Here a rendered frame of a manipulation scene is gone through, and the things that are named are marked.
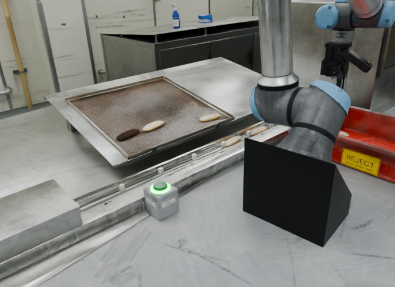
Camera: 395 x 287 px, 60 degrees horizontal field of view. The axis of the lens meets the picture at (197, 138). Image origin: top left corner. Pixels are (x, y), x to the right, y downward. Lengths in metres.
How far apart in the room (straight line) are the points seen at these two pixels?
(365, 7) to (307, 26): 0.68
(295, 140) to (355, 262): 0.31
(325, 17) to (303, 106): 0.37
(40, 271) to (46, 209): 0.14
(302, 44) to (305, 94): 0.84
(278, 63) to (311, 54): 0.80
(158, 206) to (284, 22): 0.57
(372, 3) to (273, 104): 0.38
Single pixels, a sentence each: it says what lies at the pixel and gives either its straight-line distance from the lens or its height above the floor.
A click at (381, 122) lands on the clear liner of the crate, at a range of 1.50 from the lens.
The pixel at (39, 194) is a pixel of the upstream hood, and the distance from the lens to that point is 0.99.
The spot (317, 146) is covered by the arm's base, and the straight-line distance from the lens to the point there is 0.88.
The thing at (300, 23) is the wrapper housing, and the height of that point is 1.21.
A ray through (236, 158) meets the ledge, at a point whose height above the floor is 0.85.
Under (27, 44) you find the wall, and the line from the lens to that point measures 4.71.
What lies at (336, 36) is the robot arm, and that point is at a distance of 1.33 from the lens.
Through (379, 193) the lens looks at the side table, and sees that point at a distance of 1.16.
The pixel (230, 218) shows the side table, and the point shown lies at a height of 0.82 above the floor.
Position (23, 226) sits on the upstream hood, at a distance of 0.89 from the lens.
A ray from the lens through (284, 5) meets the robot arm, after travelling 0.94.
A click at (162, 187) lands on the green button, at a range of 0.94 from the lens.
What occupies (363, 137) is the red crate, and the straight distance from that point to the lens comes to 1.50.
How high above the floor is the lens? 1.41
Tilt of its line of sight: 25 degrees down
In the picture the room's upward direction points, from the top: 2 degrees counter-clockwise
